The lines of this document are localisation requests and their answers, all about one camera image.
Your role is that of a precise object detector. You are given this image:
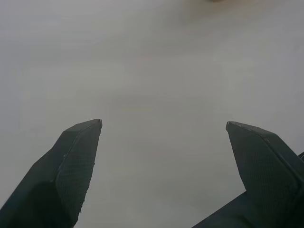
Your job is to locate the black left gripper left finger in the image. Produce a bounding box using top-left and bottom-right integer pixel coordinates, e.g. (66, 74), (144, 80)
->
(0, 119), (103, 228)

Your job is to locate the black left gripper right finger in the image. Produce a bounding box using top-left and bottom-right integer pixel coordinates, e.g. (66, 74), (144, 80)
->
(191, 121), (304, 228)

